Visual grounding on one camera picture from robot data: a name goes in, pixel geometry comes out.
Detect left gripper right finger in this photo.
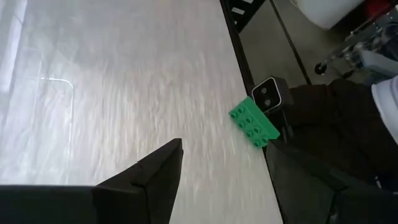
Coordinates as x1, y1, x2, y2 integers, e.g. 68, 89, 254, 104
266, 142, 398, 224

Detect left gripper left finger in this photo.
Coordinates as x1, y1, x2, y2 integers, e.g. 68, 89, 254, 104
0, 138, 185, 224

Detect large green block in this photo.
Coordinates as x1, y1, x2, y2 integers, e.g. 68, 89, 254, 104
229, 96, 280, 149

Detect person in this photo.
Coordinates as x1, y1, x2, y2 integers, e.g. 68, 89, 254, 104
287, 76, 398, 194

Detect clear plastic tray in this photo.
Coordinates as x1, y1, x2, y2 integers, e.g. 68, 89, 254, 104
0, 76, 75, 156

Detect metal wheeled cart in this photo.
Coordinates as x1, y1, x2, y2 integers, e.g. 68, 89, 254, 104
313, 12, 398, 78

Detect white round object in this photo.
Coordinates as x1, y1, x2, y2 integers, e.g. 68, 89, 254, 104
294, 0, 366, 29

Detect red object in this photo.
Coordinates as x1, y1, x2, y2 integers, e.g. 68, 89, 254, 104
366, 0, 394, 16

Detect black twin-lens camera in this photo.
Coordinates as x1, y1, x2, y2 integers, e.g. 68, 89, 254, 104
251, 77, 295, 138

